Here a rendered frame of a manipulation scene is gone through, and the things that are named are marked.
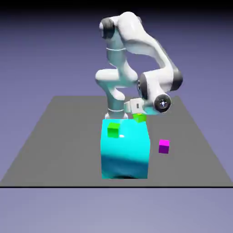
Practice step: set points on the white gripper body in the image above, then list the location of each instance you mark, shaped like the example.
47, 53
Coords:
134, 106

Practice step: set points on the small yellow-green cube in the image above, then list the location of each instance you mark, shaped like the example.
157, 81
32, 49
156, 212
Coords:
139, 118

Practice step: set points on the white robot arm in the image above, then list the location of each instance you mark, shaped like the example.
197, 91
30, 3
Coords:
132, 45

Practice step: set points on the small green cube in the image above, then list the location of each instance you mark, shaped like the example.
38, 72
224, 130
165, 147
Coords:
112, 130

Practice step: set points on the small magenta cube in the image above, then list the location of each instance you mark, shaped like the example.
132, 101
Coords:
164, 146

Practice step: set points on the large cyan box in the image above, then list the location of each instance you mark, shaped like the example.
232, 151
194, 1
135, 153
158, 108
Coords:
125, 151

